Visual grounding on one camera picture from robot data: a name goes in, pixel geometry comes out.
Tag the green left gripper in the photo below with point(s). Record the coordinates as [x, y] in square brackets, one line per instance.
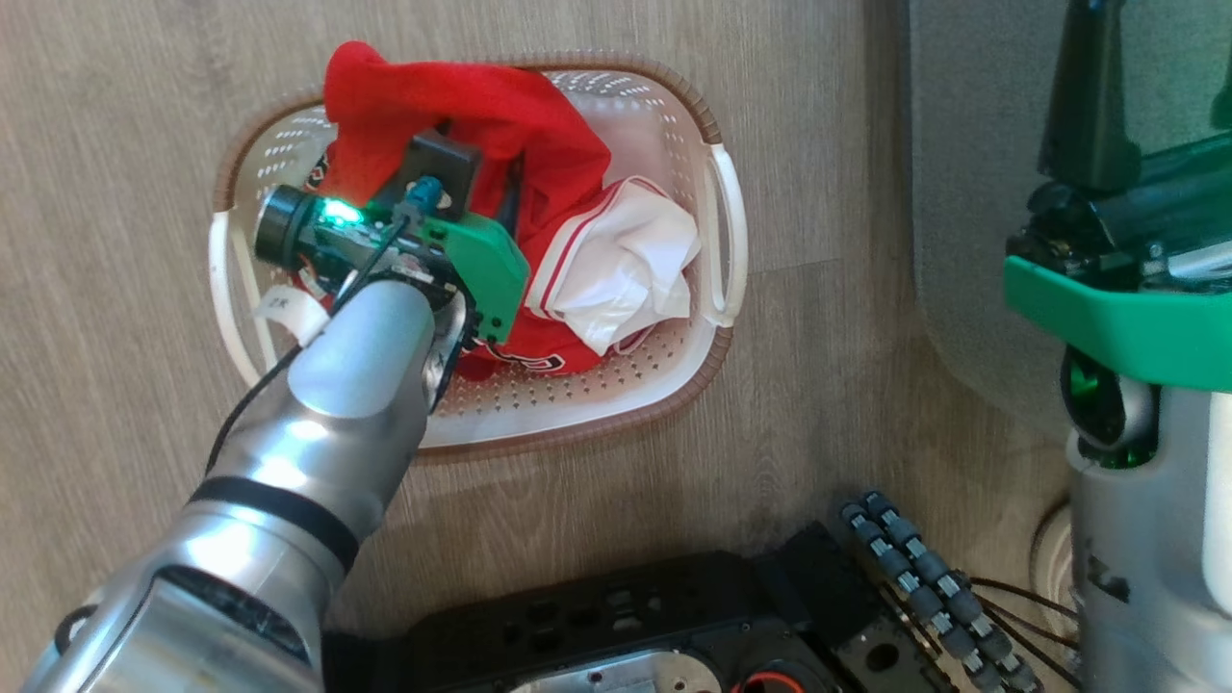
[486, 265]

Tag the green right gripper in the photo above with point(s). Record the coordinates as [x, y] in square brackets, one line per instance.
[1126, 313]

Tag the red clothing item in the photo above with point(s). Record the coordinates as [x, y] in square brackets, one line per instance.
[500, 115]

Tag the white clothing with red stripes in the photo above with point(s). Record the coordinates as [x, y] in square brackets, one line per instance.
[626, 260]

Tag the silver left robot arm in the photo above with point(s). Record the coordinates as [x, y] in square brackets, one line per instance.
[327, 433]

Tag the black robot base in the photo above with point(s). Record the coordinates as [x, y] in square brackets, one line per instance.
[635, 616]

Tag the white perforated laundry basket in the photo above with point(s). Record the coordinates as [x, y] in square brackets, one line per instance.
[587, 395]

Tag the grey fabric sofa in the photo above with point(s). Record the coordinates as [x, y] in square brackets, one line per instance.
[972, 192]

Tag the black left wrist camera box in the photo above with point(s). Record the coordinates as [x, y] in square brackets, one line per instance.
[438, 159]

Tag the teal left camera plug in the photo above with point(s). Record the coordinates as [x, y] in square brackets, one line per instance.
[425, 192]

